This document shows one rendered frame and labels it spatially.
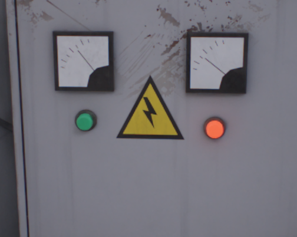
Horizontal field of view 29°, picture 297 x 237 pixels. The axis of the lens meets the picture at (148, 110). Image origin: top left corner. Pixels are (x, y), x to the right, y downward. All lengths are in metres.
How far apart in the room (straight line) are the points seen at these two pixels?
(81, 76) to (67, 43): 0.05
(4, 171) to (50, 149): 0.24
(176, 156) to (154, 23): 0.19
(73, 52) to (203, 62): 0.17
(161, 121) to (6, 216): 0.41
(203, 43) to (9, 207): 0.51
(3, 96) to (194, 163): 0.38
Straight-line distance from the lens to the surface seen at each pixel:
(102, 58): 0.77
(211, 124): 0.78
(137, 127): 0.80
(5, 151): 1.05
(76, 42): 0.78
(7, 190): 1.07
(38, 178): 0.85
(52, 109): 0.81
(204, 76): 0.77
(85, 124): 0.79
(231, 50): 0.76
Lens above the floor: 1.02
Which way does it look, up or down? 14 degrees down
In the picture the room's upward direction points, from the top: straight up
